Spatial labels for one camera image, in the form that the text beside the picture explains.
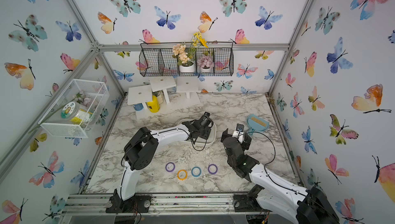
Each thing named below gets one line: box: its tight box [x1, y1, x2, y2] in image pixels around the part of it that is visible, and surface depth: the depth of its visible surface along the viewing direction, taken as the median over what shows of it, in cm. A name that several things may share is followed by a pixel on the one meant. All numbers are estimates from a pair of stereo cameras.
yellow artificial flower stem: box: [189, 31, 209, 59], surface depth 84 cm
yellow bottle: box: [147, 95, 160, 114], surface depth 104 cm
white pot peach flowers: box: [171, 43, 196, 73], surface depth 84 cm
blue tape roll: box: [190, 165, 202, 178], surface depth 86 cm
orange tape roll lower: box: [176, 169, 188, 181], surface depth 84 cm
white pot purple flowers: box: [196, 55, 214, 73], surface depth 90 cm
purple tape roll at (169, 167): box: [165, 161, 176, 173], surface depth 87 cm
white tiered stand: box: [127, 76, 201, 120], surface depth 101 cm
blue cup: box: [133, 102, 144, 112], surface depth 109 cm
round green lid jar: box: [60, 101, 82, 121], surface depth 65 cm
